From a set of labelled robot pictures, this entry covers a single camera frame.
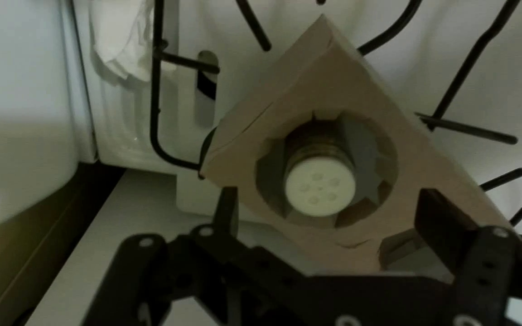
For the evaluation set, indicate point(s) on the black stove grate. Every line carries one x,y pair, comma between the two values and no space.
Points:
154,109

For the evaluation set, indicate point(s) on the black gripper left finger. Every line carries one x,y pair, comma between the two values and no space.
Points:
212,272

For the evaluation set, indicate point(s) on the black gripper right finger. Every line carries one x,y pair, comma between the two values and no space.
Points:
484,260

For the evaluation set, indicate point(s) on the white crumpled cloth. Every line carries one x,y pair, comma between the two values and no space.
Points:
121,42

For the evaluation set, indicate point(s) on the white gas stove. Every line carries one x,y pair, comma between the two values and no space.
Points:
502,91

